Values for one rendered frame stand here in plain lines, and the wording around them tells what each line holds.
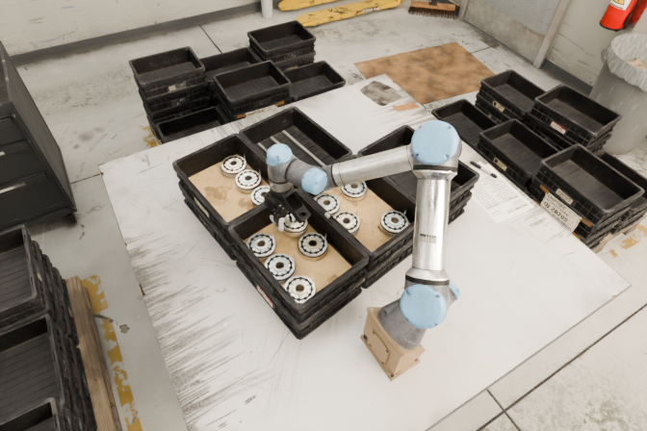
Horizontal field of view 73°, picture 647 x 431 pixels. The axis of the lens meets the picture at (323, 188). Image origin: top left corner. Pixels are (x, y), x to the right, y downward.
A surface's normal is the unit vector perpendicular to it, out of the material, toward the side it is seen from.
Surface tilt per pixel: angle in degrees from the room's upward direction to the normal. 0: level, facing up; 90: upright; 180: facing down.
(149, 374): 0
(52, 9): 90
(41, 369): 0
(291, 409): 0
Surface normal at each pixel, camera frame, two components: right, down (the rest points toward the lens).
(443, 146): -0.36, -0.16
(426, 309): -0.39, 0.11
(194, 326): 0.04, -0.68
